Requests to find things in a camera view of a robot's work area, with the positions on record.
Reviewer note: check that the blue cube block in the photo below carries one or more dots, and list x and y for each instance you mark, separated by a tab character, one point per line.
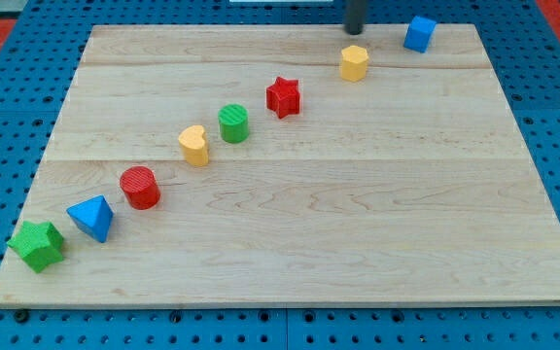
419	33

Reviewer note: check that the green cylinder block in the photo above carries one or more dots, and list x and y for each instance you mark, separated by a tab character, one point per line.
233	121

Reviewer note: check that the red star block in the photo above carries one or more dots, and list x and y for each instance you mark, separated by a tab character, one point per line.
283	97

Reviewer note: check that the light wooden board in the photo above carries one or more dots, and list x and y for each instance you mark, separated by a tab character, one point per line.
412	187

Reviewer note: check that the yellow heart block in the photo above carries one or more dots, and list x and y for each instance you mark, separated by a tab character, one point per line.
194	145

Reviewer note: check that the yellow hexagon block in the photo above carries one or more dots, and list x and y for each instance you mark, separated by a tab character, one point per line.
354	63

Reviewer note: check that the red cylinder block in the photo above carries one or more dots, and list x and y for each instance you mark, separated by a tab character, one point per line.
140	187

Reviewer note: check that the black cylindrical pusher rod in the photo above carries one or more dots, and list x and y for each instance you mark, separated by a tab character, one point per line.
355	16

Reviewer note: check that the blue triangle block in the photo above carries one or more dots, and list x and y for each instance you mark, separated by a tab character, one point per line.
93	217

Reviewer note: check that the green star block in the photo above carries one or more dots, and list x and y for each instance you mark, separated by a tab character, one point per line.
38	245

